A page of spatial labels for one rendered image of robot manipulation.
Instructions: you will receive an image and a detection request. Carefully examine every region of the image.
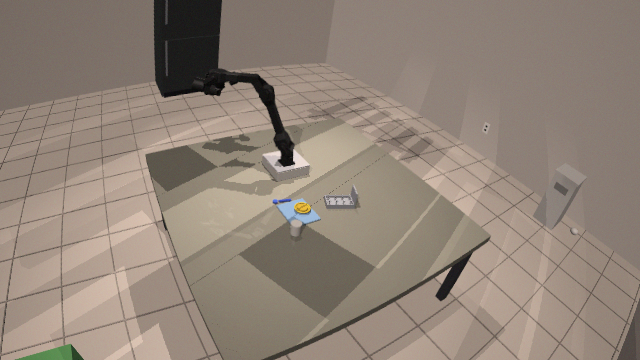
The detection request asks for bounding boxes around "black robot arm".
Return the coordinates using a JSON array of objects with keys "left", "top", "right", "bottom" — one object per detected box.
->
[{"left": 192, "top": 68, "right": 295, "bottom": 167}]

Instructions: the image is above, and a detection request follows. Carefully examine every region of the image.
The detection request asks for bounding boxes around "beige short cylinder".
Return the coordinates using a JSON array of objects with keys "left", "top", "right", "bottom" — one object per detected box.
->
[{"left": 290, "top": 220, "right": 302, "bottom": 237}]

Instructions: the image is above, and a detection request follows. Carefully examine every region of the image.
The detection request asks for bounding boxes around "yellow plate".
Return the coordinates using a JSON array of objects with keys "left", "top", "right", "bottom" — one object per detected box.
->
[{"left": 294, "top": 202, "right": 311, "bottom": 214}]

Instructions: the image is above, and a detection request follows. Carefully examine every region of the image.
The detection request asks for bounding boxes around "light blue flat square mat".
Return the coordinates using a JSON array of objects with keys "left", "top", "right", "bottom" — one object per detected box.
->
[{"left": 277, "top": 198, "right": 321, "bottom": 226}]

